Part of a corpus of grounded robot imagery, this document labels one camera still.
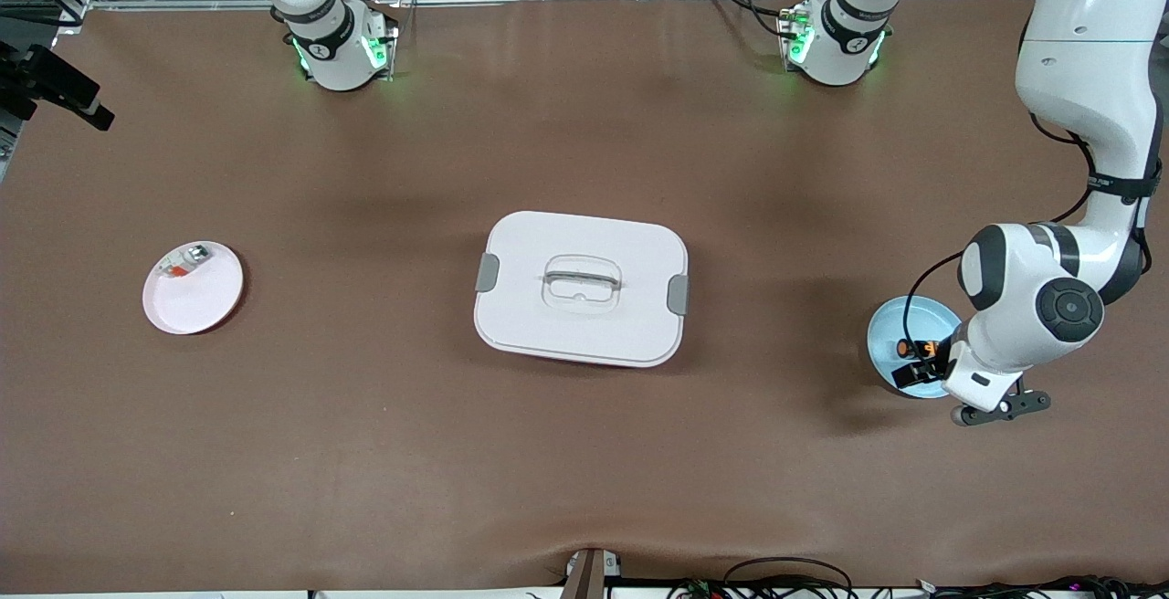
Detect white lidded box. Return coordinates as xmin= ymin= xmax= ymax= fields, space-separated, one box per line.
xmin=473 ymin=210 xmax=690 ymax=370

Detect light blue round plate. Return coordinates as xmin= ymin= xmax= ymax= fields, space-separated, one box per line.
xmin=866 ymin=295 xmax=965 ymax=400

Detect pink round plate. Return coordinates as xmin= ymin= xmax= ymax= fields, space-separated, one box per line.
xmin=142 ymin=240 xmax=246 ymax=336

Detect small white red switch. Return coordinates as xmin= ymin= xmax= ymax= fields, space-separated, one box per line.
xmin=157 ymin=246 xmax=213 ymax=278

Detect black cable loop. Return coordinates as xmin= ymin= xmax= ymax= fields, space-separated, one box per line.
xmin=723 ymin=557 xmax=856 ymax=599

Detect tangled black cables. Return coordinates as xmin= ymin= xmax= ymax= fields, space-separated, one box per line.
xmin=913 ymin=575 xmax=1169 ymax=599

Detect brown camera mount post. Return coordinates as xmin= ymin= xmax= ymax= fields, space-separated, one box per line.
xmin=560 ymin=548 xmax=624 ymax=599

